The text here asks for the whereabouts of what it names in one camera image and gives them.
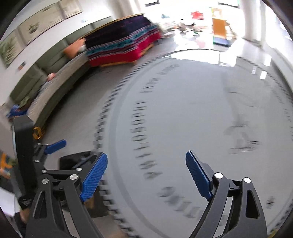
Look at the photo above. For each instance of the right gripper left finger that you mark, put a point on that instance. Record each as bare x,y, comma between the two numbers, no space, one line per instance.
93,177

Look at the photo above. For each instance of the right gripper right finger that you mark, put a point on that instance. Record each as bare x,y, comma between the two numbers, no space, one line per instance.
202,175

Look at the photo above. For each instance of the green sofa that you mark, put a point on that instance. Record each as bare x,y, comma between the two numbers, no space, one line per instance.
53,75

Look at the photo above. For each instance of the orange cushion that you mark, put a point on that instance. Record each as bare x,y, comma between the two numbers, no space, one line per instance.
75,48

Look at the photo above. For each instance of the person's left hand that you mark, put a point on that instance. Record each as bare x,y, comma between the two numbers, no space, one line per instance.
24,215

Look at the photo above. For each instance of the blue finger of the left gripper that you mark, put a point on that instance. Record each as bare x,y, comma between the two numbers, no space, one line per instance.
50,149

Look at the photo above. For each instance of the table with patterned red cloth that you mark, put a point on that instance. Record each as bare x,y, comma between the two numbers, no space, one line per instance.
123,40

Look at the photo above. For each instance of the framed wall painting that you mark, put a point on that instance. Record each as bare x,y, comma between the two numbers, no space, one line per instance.
10,48
47,18

